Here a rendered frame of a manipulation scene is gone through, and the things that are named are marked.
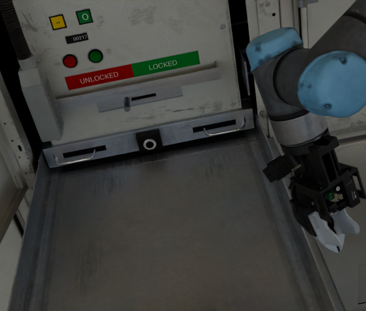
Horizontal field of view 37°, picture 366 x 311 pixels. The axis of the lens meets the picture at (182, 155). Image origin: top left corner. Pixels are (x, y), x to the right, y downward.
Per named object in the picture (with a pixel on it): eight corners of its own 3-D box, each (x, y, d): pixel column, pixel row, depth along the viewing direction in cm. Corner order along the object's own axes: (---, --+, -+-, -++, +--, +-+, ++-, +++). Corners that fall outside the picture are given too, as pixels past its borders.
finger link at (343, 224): (358, 261, 83) (342, 211, 80) (332, 248, 89) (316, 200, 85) (373, 250, 84) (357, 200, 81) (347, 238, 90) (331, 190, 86)
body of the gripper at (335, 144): (329, 228, 78) (304, 154, 73) (294, 211, 85) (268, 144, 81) (370, 201, 80) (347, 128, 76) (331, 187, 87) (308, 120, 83)
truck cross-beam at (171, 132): (254, 128, 141) (252, 108, 138) (49, 168, 142) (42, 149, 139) (250, 118, 145) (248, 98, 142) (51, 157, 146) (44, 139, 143)
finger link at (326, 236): (343, 272, 82) (326, 221, 79) (318, 258, 88) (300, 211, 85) (358, 261, 83) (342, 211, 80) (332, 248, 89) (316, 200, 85)
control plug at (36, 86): (62, 139, 126) (37, 71, 116) (41, 143, 126) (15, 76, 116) (65, 121, 133) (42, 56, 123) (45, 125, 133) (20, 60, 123)
